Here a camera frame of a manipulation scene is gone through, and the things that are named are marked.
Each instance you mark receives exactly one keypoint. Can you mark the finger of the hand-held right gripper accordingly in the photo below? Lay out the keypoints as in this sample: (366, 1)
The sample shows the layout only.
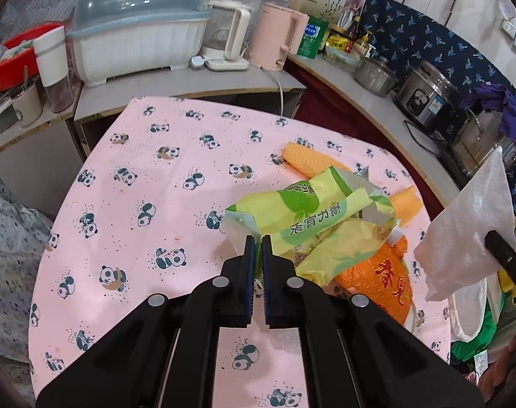
(502, 255)

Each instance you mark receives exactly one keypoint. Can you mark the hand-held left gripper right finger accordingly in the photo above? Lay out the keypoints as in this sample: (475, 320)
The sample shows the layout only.
(266, 280)

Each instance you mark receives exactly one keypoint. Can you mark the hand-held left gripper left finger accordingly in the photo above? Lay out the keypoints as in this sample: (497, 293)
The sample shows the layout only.
(249, 280)

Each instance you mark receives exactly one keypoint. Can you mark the white plastic bag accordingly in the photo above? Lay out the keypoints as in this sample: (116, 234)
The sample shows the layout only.
(466, 221)

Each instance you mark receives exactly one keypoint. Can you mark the bin with white liner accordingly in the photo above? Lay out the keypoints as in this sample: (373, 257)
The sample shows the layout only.
(470, 310)

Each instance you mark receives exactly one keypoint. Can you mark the green yellow snack bag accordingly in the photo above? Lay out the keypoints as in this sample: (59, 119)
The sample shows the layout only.
(300, 208)

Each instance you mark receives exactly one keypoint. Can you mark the orange bag red print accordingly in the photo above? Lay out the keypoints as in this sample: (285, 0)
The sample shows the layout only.
(385, 280)

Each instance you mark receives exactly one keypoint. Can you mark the green plastic sheet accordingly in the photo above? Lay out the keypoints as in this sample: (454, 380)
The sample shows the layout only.
(489, 327)

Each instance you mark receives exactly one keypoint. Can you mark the yellow plastic wrapper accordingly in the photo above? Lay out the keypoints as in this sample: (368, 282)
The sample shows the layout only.
(347, 255)

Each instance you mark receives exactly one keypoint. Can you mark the orange ribbed wrapper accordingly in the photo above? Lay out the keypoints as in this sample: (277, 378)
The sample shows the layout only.
(406, 204)
(304, 157)

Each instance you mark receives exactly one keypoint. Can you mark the large steel steamer pot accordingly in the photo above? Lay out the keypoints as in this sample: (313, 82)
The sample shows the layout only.
(474, 144)

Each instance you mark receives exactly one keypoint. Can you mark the pink panda tablecloth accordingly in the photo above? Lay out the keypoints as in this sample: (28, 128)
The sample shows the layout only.
(155, 170)

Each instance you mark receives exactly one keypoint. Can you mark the purple cloth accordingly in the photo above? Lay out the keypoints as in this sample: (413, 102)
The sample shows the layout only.
(496, 97)

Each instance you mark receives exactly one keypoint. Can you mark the steel rice cooker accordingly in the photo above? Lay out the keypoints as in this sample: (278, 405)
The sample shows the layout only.
(423, 97)

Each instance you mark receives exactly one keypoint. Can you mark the small steel pot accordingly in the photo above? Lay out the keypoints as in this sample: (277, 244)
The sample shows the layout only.
(374, 78)

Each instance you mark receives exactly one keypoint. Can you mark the navy printed cloth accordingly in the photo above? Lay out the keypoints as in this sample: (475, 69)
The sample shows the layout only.
(411, 34)

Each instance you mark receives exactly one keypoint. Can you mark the grey floral bedding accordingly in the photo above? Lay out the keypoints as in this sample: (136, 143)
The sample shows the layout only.
(11, 242)

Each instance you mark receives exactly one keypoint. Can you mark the green packet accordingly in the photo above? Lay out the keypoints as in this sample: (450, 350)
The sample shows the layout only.
(311, 38)

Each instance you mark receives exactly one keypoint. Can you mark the pink electric kettle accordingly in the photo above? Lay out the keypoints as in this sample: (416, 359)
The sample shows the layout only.
(270, 34)

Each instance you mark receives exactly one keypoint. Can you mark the yellow label jar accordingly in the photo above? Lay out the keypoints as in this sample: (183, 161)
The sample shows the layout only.
(340, 42)

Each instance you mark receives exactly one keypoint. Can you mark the pump bottle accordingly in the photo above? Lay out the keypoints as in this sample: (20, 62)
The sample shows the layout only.
(364, 46)

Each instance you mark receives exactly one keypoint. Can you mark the white glass kettle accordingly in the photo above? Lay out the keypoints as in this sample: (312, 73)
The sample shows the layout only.
(236, 29)

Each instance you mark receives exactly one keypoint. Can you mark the white dish rack grey lid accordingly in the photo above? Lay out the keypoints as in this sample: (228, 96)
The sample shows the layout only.
(130, 51)

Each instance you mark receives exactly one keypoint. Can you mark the white mug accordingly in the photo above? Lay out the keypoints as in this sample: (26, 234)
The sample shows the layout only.
(26, 106)

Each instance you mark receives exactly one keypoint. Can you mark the white blender cup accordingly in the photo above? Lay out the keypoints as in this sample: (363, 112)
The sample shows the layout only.
(49, 63)

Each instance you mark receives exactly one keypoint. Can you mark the red plastic basin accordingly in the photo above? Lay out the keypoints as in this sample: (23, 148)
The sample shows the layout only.
(2, 72)

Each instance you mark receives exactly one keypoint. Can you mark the white wall socket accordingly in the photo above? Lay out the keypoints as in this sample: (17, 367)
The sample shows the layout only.
(509, 29)

